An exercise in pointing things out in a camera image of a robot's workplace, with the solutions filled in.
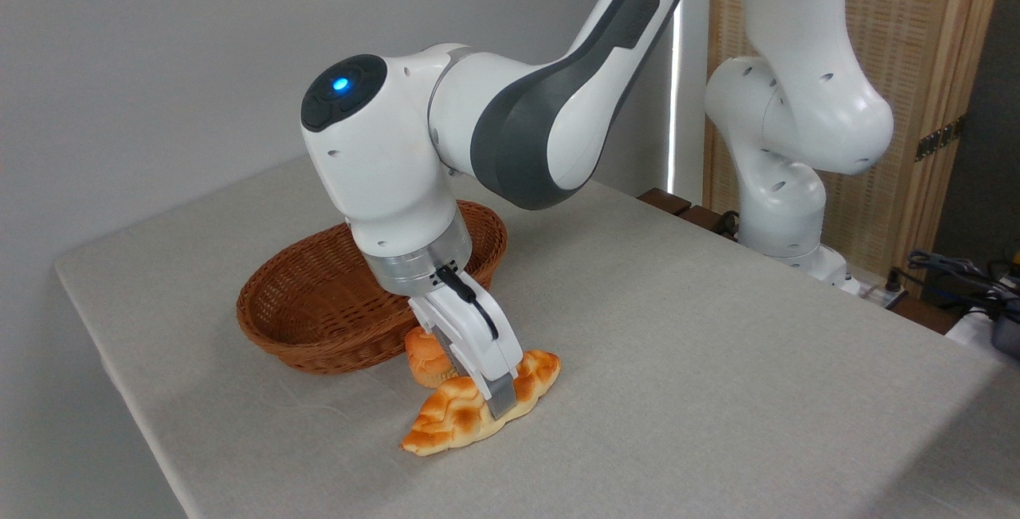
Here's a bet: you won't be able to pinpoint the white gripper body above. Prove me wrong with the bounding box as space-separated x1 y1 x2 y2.
409 268 525 392

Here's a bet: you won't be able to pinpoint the dark wooden base board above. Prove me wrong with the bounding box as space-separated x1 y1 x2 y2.
637 187 740 241

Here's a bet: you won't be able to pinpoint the metal screen hinge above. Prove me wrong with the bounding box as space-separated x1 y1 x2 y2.
915 116 967 163

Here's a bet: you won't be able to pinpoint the grey tablecloth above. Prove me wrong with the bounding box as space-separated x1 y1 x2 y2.
54 154 1020 519

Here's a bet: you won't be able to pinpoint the brown wicker oval basket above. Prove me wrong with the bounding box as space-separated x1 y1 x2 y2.
236 200 508 376

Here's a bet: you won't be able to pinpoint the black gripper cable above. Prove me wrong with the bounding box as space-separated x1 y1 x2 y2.
434 264 501 342

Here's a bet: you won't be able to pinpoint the wooden woven folding screen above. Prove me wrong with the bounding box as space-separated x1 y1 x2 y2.
703 0 1009 298

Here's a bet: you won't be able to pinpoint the dark tangled cables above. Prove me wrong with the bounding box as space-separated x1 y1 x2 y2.
886 250 1020 360

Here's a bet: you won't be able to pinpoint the braided golden bread loaf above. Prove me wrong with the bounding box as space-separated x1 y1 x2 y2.
399 349 563 457

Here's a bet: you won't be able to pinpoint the small round bread roll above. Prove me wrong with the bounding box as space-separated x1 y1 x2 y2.
404 326 457 389

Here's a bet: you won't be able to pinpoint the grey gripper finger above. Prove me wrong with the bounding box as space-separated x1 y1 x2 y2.
481 374 522 423
435 342 477 383

